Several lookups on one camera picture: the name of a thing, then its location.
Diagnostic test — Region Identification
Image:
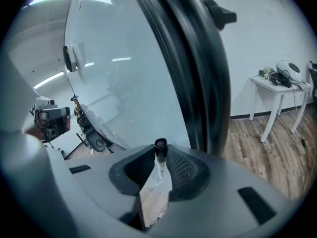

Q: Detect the dark gray round device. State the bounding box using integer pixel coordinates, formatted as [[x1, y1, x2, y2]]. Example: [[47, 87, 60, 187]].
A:
[[86, 132, 108, 154]]

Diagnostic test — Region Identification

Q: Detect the white round device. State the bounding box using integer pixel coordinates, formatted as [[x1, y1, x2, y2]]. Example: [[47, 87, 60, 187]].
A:
[[275, 59, 304, 84]]

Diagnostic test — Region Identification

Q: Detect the white whiteboard black frame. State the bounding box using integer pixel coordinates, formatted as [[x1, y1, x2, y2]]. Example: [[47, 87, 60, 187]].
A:
[[63, 0, 206, 151]]

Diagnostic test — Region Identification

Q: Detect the ceiling light strip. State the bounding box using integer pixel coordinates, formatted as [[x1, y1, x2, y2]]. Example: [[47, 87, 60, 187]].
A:
[[33, 69, 66, 89]]

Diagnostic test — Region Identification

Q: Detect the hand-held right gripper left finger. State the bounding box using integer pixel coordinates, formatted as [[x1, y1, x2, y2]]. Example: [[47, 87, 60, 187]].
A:
[[64, 144, 157, 238]]

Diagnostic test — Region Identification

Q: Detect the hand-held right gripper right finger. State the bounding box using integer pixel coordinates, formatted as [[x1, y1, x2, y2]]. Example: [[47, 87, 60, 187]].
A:
[[148, 143, 298, 238]]

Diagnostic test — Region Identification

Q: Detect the black white whiteboard eraser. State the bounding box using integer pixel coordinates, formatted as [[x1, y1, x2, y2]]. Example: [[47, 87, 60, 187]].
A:
[[62, 42, 87, 73]]

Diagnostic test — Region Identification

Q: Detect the white table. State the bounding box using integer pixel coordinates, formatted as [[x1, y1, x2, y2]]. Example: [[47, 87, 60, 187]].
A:
[[249, 73, 313, 143]]

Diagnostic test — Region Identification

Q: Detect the black office chair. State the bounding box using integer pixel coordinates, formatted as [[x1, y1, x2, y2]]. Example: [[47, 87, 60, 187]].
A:
[[308, 60, 317, 114]]

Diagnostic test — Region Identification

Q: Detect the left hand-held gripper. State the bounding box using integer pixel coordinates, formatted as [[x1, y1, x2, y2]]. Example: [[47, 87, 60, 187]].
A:
[[29, 96, 72, 143]]

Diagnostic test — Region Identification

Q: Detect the clear tube with black cap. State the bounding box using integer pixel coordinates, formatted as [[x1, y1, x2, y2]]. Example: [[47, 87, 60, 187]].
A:
[[152, 137, 172, 191]]

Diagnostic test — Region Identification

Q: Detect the black device with cables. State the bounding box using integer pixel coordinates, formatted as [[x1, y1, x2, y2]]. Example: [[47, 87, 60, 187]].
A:
[[268, 71, 293, 88]]

